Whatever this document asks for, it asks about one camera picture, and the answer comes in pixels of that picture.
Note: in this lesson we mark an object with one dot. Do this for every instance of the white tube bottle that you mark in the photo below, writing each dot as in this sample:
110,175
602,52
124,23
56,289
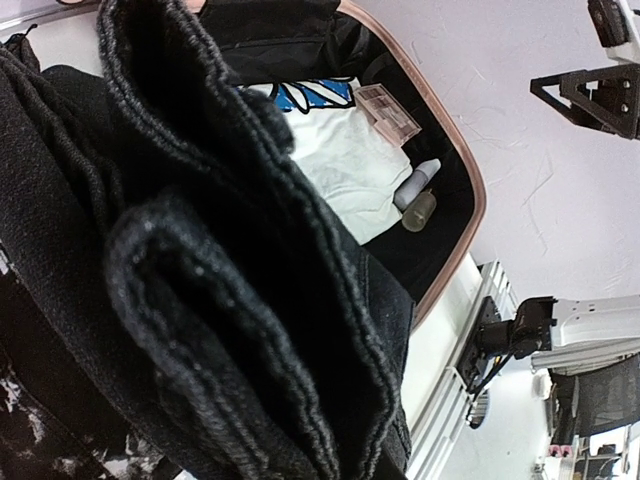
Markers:
415,183

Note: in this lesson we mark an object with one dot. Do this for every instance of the black white patterned garment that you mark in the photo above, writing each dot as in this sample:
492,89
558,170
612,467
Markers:
55,424

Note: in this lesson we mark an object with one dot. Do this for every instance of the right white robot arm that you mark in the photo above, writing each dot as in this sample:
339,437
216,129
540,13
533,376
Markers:
548,323

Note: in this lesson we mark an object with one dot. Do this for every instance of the white cloth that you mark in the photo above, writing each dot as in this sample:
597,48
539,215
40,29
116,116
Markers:
352,166

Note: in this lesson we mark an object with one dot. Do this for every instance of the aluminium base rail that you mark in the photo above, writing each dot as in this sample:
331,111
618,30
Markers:
433,392

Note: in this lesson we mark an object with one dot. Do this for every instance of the small translucent amber bottle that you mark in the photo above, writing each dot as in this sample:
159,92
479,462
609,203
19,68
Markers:
419,211

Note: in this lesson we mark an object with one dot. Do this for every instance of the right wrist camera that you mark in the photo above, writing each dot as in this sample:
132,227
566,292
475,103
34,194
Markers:
617,27

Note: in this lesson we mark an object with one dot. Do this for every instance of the pink hard-shell suitcase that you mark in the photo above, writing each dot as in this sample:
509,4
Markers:
267,240

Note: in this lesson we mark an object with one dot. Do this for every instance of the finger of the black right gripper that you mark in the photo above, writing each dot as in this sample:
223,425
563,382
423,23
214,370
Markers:
605,99

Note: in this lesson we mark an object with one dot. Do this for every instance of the dark jeans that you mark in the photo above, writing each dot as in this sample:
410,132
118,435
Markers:
151,308

